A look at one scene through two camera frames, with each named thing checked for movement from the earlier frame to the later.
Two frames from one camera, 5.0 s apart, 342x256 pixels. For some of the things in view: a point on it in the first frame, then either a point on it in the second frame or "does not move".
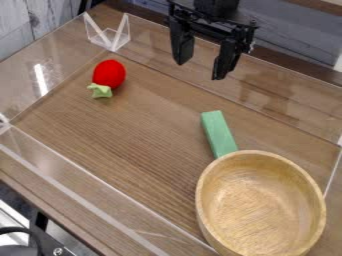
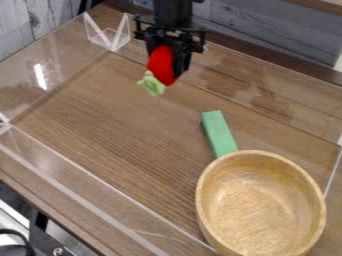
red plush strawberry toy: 108,77 to 162,74
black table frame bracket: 43,244 does not move
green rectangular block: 219,137 does not move
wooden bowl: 259,205 does not move
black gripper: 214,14 to 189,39
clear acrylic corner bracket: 110,39 does not move
